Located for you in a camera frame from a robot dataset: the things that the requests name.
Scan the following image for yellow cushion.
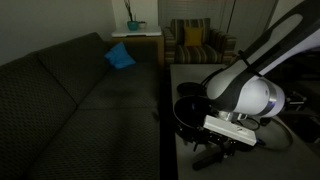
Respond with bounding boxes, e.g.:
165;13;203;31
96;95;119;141
184;27;203;46

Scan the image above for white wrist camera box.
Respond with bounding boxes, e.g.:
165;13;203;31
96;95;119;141
203;115;257;146

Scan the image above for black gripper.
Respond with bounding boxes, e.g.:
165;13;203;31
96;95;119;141
175;123;241;156

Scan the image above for striped armchair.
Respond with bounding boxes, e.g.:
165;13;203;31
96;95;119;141
163;18;236;66

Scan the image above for teal plant pot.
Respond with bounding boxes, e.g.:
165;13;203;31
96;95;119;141
124;0;139;31

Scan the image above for round glass pot lid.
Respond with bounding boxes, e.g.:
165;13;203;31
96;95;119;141
238;117;294;153

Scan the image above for large black pot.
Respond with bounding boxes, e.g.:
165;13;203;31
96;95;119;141
173;96;211;129

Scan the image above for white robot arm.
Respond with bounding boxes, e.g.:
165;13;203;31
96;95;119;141
173;0;320;146

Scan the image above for black frying pan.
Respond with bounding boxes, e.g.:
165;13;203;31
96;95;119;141
177;82;206;96

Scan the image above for small white bowl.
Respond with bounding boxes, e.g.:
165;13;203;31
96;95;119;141
139;21;147;29

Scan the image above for wooden side table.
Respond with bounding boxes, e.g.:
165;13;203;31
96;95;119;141
111;26;164;69

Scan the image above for dark grey sofa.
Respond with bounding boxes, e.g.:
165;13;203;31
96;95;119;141
0;33;160;180

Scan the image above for blue cushion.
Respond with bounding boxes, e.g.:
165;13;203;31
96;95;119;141
104;42;136;69

